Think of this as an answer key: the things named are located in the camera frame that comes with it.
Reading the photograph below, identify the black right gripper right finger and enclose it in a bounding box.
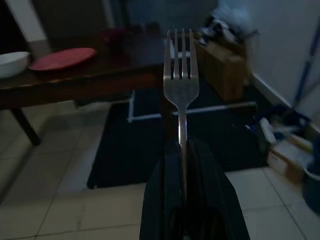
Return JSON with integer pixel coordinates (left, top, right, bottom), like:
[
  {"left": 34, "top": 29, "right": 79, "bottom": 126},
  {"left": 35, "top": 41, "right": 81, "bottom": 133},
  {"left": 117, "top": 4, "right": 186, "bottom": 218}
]
[{"left": 186, "top": 136, "right": 251, "bottom": 240}]

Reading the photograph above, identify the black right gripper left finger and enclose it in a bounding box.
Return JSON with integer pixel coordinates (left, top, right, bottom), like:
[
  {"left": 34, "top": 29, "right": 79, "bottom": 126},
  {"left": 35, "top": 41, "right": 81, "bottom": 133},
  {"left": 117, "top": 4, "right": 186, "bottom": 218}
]
[{"left": 139, "top": 139, "right": 187, "bottom": 240}]

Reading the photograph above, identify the silver metal fork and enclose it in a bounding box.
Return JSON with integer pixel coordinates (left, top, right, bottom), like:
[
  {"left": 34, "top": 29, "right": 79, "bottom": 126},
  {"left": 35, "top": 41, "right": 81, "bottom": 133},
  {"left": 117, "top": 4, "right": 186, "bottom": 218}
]
[{"left": 162, "top": 28, "right": 200, "bottom": 201}]

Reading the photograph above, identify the black floor mat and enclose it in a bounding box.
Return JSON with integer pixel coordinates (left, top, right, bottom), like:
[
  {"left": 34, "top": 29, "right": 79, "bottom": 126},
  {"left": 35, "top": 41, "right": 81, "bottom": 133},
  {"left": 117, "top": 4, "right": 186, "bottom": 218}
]
[{"left": 86, "top": 74, "right": 270, "bottom": 190}]

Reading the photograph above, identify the small cardboard box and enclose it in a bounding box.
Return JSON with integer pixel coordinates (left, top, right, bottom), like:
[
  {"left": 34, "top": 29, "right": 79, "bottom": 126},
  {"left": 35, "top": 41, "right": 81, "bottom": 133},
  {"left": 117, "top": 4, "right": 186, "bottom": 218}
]
[{"left": 267, "top": 143, "right": 307, "bottom": 185}]

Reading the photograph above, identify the white-edged dark floor mat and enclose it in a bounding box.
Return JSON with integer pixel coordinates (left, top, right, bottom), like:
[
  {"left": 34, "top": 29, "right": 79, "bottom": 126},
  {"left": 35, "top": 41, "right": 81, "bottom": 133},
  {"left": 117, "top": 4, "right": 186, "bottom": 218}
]
[{"left": 126, "top": 88, "right": 258, "bottom": 124}]

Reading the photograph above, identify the blue bucket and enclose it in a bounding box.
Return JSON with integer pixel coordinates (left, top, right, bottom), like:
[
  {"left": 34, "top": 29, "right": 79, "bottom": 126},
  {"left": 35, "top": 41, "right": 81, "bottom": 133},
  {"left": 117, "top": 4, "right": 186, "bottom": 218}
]
[{"left": 302, "top": 157, "right": 320, "bottom": 216}]

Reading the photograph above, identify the large brown cardboard box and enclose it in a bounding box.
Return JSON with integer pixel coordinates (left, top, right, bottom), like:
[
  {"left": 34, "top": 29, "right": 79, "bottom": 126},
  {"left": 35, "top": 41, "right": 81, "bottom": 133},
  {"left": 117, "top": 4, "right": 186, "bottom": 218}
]
[{"left": 193, "top": 37, "right": 253, "bottom": 102}]

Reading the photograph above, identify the dark wooden table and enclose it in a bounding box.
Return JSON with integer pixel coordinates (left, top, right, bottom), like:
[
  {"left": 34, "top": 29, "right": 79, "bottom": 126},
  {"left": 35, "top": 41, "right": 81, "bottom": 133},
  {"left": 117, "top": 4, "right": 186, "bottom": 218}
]
[{"left": 0, "top": 23, "right": 171, "bottom": 146}]

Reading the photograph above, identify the dark red mug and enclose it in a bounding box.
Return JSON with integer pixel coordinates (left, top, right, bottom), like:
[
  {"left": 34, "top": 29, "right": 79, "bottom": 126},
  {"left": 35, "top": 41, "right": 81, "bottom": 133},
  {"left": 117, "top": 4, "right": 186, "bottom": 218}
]
[{"left": 98, "top": 27, "right": 127, "bottom": 46}]

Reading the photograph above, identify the clear plastic bag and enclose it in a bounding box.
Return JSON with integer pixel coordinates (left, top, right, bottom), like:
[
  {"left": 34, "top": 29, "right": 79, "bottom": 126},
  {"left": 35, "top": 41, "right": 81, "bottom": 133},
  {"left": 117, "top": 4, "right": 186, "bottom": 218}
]
[{"left": 209, "top": 4, "right": 253, "bottom": 33}]

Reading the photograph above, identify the red plate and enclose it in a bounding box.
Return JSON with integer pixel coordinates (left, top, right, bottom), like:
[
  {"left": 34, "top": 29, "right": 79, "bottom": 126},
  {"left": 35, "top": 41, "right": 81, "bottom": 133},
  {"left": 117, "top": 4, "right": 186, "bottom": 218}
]
[{"left": 28, "top": 47, "right": 98, "bottom": 72}]

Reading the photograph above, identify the white bowl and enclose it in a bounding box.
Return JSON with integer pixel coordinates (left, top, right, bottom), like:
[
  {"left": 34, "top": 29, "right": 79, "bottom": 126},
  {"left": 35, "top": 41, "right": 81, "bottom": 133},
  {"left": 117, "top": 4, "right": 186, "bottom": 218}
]
[{"left": 0, "top": 51, "right": 31, "bottom": 80}]

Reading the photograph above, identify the blue mop handle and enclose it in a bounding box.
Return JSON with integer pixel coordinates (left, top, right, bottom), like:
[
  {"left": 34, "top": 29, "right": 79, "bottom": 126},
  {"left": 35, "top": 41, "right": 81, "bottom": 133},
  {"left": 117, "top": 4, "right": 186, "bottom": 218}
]
[{"left": 291, "top": 34, "right": 317, "bottom": 111}]

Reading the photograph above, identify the white door frame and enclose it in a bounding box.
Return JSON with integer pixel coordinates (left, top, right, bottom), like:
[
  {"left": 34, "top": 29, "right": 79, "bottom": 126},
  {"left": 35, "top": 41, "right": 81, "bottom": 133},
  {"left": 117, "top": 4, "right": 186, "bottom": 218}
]
[{"left": 4, "top": 0, "right": 48, "bottom": 42}]

